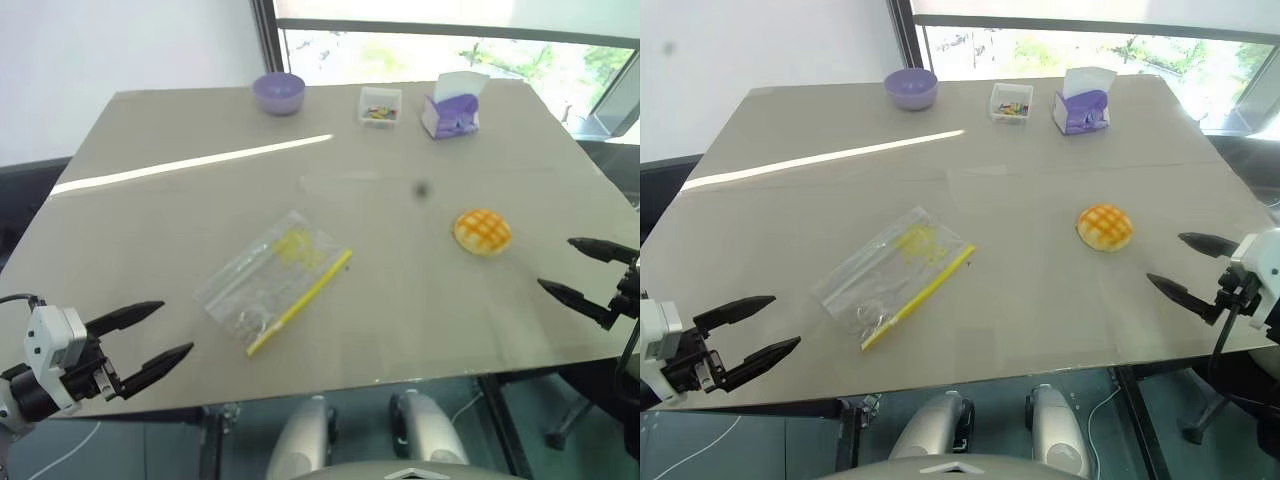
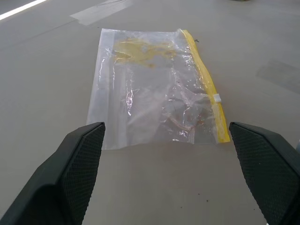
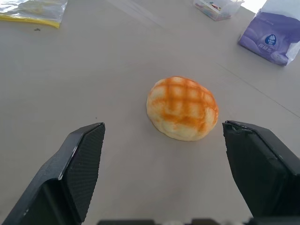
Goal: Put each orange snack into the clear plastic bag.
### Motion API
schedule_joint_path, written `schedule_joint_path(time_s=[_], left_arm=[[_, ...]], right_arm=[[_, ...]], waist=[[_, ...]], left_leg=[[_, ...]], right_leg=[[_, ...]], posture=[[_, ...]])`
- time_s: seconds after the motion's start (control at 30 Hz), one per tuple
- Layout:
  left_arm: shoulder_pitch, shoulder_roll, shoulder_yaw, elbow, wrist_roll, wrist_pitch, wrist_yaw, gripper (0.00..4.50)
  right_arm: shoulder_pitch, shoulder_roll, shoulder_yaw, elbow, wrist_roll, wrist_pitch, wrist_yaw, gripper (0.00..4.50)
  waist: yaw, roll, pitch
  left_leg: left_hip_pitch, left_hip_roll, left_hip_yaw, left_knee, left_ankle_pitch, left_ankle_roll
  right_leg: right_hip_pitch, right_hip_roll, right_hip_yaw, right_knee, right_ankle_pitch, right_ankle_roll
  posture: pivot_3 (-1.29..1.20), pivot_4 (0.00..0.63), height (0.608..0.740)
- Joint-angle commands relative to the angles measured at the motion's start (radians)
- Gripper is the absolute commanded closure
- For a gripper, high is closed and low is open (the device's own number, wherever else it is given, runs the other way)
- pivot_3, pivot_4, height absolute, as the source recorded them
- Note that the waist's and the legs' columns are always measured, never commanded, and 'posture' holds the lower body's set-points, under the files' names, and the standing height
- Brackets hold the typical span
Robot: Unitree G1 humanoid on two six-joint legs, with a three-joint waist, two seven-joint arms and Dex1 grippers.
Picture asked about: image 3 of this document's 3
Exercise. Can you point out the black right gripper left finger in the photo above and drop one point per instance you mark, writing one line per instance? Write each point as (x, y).
(70, 168)

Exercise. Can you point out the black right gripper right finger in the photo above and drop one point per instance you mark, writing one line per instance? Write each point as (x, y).
(262, 168)

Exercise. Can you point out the round crosshatched bread bun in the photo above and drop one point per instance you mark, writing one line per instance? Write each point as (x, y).
(182, 107)

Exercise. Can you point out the clear yellow-sealed zip bag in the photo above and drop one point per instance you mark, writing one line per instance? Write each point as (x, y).
(30, 11)

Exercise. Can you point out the purple tissue pack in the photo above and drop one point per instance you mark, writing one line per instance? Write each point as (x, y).
(262, 35)

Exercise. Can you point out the clear plastic box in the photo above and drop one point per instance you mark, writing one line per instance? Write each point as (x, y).
(225, 12)

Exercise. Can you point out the colourful small pieces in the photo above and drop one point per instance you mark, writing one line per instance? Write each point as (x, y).
(212, 5)

